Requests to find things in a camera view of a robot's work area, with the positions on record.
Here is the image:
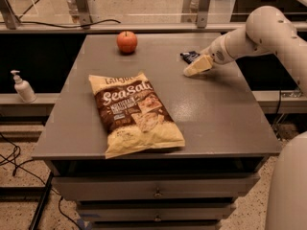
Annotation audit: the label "drawer knob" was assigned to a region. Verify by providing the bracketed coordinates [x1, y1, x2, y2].
[154, 215, 162, 222]
[153, 189, 163, 198]

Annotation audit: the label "sea salt chips bag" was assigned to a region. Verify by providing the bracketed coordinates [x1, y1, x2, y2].
[88, 73, 185, 159]

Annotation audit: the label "top drawer knob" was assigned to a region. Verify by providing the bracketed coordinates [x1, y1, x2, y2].
[153, 189, 163, 198]

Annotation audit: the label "right metal bracket post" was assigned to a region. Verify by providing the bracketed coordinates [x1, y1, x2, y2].
[180, 0, 214, 30]

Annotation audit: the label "white pump dispenser bottle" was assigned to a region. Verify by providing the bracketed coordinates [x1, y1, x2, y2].
[11, 70, 36, 103]

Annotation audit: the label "grey drawer cabinet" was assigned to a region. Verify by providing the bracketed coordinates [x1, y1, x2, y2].
[34, 34, 280, 230]

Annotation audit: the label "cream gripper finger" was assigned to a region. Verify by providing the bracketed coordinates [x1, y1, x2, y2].
[183, 55, 213, 77]

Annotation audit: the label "dark blue rxbar wrapper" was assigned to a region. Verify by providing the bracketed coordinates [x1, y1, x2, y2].
[180, 51, 200, 64]

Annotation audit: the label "lower drawer knob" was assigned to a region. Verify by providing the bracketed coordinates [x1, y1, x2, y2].
[154, 215, 162, 222]

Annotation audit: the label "metal bracket post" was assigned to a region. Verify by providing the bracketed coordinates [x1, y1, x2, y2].
[180, 0, 214, 30]
[66, 0, 92, 29]

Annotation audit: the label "left metal bracket post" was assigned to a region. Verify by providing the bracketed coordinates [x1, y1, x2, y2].
[66, 0, 92, 29]

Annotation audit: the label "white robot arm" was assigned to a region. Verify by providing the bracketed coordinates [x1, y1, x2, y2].
[184, 6, 307, 230]

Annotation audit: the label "far left metal post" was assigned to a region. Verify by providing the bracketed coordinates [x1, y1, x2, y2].
[0, 0, 20, 30]

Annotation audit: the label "red apple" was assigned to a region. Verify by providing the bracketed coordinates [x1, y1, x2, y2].
[116, 31, 137, 54]

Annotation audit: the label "black floor cables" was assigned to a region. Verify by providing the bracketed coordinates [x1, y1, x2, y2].
[0, 131, 83, 230]

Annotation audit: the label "black cable on ledge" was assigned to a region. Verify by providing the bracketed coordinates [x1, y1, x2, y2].
[18, 18, 122, 30]

